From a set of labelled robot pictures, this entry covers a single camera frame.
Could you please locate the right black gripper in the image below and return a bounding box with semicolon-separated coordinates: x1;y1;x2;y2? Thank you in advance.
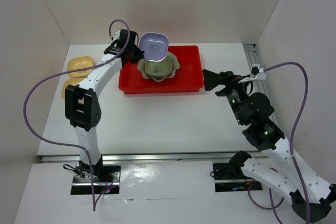
201;68;251;124

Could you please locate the purple square plate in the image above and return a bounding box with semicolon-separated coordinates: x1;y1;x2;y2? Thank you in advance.
138;32;169;62

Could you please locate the green scalloped bowl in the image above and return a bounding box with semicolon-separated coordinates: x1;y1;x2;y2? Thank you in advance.
137;51;180;82

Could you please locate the green square plate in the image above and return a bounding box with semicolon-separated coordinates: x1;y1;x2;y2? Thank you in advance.
144;59;172;78

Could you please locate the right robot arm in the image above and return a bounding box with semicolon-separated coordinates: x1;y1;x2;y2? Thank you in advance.
202;70;335;223

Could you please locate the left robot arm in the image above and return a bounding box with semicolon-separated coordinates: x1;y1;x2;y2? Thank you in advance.
65;29;143;182

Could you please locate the red plastic bin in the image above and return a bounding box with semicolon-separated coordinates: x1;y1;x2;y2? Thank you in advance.
119;45;204;94

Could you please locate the yellow square plate far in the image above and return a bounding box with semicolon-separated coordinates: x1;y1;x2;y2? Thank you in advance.
67;56;95;78

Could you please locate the yellow square plate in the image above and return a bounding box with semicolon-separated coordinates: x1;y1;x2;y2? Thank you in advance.
67;56;95;78
61;78;81;100

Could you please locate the yellow square plate near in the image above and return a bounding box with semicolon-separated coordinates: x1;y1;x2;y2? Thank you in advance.
61;78;81;100

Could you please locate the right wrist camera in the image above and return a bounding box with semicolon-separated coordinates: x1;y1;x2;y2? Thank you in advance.
238;64;266;83

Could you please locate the aluminium rail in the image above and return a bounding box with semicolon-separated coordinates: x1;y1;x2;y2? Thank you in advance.
40;152;284;164

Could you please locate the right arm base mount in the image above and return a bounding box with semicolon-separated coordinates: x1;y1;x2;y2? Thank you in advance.
209;163;263;193

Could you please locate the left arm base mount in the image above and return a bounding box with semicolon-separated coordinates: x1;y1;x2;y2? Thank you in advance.
63;164;121;195

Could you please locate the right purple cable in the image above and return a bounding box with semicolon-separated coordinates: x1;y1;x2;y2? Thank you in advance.
248;61;316;224

